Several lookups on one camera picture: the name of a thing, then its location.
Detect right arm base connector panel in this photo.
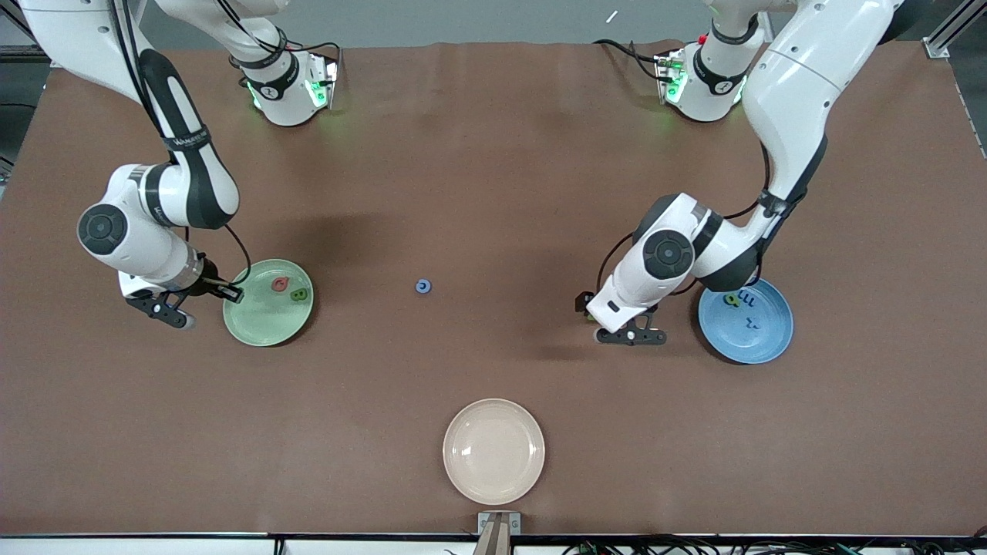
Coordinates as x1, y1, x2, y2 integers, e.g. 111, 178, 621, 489
307, 60, 339, 109

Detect left arm base connector panel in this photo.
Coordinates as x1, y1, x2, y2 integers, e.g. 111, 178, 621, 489
655, 49, 689, 106

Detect light green plate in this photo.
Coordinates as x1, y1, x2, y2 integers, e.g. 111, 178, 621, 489
223, 259, 315, 347

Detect brown table mat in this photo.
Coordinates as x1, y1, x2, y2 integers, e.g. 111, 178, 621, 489
0, 40, 987, 538

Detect blue plate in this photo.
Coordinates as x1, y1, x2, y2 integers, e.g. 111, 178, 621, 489
698, 277, 794, 365

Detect beige plate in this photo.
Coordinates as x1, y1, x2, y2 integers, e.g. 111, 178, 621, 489
443, 398, 546, 506

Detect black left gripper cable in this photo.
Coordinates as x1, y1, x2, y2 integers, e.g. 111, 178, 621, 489
595, 141, 773, 298

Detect grey metal camera bracket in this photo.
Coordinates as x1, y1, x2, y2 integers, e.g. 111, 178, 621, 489
477, 511, 522, 555

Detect tangled black cables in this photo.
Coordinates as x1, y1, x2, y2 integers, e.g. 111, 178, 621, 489
443, 532, 987, 555

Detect black right arm base cable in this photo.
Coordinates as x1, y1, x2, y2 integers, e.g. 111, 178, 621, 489
216, 0, 342, 66

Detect black arm base cable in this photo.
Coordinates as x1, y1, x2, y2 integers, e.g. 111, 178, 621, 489
592, 39, 672, 82
216, 0, 342, 66

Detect white table edge rail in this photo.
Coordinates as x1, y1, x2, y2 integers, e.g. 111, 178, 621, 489
0, 534, 987, 555

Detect black left arm base cable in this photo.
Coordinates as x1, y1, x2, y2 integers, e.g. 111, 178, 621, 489
592, 39, 672, 82

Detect aluminium frame profile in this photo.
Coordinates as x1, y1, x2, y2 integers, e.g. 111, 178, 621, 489
0, 0, 59, 69
921, 0, 987, 59

